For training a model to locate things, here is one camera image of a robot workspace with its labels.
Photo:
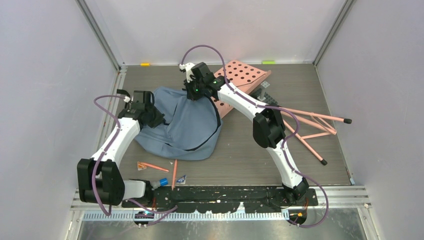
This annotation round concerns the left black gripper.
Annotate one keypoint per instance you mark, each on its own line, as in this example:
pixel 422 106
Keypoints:
pixel 159 118

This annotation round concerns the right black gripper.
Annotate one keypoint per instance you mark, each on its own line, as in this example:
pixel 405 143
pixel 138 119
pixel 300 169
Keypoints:
pixel 191 94

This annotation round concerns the blue fabric backpack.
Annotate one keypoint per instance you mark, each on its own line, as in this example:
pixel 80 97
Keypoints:
pixel 189 130

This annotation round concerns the orange pencil short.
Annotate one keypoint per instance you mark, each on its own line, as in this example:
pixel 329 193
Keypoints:
pixel 154 166

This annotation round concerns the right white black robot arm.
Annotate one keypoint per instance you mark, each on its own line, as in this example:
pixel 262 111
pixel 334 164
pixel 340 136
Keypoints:
pixel 268 128

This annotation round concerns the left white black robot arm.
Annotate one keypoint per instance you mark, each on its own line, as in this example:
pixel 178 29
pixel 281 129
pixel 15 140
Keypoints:
pixel 99 178

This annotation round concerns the pink perforated music stand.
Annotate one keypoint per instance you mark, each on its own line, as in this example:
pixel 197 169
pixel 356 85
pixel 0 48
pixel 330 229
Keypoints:
pixel 247 78

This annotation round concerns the small orange white eraser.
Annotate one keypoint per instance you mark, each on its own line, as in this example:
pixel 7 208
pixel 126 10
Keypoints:
pixel 141 166

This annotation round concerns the orange pencil long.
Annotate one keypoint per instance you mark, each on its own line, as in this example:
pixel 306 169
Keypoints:
pixel 174 174

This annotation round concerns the green tape marker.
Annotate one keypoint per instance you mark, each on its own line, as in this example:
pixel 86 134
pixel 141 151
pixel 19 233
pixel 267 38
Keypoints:
pixel 268 62

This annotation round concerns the dark grey lego plate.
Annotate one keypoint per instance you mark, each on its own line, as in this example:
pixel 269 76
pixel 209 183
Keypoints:
pixel 260 94

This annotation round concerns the blue grey glue stick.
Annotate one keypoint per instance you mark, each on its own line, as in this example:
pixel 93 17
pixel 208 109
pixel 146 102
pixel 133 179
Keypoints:
pixel 159 183

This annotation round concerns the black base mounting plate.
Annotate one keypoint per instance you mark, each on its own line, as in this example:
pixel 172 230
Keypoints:
pixel 222 199

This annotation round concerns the aluminium front rail frame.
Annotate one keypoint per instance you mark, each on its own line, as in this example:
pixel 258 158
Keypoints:
pixel 328 197

